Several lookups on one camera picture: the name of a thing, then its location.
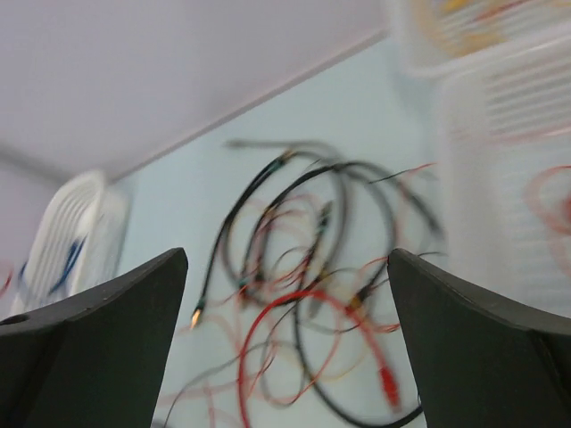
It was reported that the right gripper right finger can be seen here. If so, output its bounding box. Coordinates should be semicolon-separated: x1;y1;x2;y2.
388;249;570;427

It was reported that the near right white basket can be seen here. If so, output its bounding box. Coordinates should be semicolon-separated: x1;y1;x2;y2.
437;38;570;317

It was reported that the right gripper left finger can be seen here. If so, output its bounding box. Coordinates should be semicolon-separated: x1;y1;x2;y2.
1;248;186;427

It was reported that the left white basket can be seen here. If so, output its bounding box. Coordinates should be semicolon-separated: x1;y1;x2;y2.
10;170;128;316

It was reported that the blue cable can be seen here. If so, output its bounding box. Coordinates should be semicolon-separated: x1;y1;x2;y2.
20;235;90;295

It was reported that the thin red wire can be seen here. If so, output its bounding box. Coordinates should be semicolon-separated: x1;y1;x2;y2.
521;164;571;233

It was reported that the far right white basket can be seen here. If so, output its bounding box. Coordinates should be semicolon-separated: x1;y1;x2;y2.
388;1;570;78

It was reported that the white basket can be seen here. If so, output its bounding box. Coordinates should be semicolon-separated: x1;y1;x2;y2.
437;38;570;317
388;1;570;78
10;170;128;316

